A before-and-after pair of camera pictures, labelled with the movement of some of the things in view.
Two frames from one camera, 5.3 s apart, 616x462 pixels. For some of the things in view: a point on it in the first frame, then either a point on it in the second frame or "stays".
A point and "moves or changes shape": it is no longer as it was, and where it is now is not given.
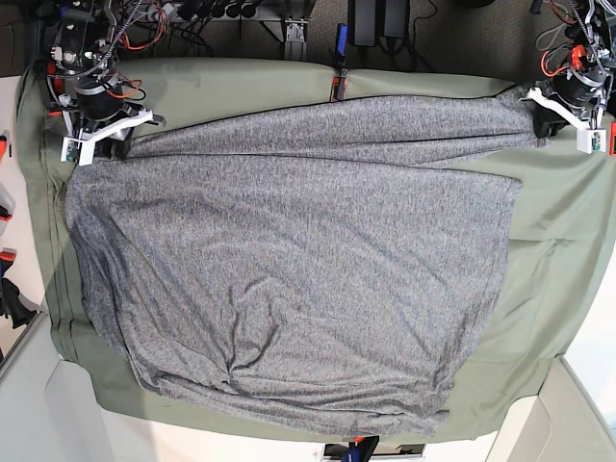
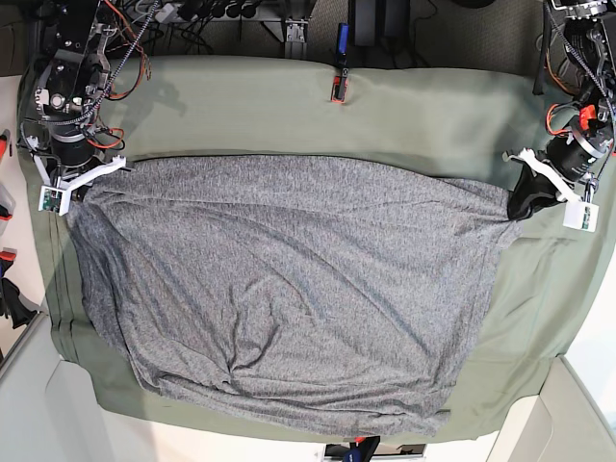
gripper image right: [584, 89] -> [574, 154]
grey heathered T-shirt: [304, 263] moves or changes shape
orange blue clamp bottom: [361, 449] stays
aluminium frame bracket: [295, 46] stays
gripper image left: [100, 97] -> [70, 156]
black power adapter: [369, 19] stays
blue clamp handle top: [341, 44] stays
